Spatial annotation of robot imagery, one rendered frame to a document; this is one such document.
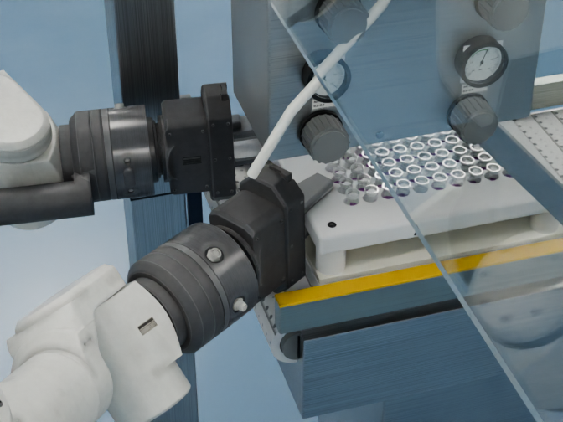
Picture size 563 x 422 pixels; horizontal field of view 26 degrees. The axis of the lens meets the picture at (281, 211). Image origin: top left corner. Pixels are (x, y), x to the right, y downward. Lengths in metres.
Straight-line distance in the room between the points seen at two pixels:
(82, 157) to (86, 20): 2.41
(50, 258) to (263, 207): 1.65
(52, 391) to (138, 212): 0.51
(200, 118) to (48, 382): 0.39
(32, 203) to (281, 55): 0.35
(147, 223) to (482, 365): 0.39
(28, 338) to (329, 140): 0.26
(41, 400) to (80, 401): 0.04
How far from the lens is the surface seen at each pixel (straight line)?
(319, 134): 0.88
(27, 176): 1.15
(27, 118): 1.15
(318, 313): 1.07
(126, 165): 1.14
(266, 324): 1.11
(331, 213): 1.07
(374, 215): 1.07
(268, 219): 1.02
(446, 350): 1.16
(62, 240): 2.69
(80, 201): 1.13
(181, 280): 0.96
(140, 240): 1.33
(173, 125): 1.14
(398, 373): 1.15
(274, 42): 0.86
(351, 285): 1.07
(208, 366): 2.36
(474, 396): 1.29
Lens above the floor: 1.64
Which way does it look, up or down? 37 degrees down
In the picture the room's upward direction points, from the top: straight up
